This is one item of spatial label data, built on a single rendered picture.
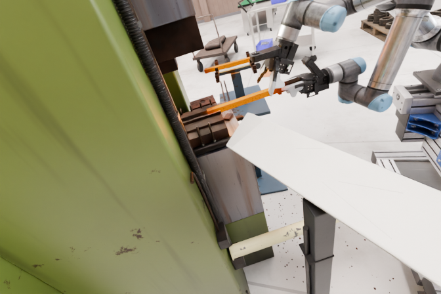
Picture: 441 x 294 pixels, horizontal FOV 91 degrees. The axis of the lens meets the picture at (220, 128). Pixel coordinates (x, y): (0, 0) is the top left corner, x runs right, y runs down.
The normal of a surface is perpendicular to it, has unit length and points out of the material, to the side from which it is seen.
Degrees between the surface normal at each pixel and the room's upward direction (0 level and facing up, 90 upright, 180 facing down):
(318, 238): 90
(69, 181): 90
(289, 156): 30
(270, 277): 0
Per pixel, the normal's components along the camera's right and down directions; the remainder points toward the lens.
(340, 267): -0.25, -0.80
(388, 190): -0.60, -0.44
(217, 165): 0.19, 0.51
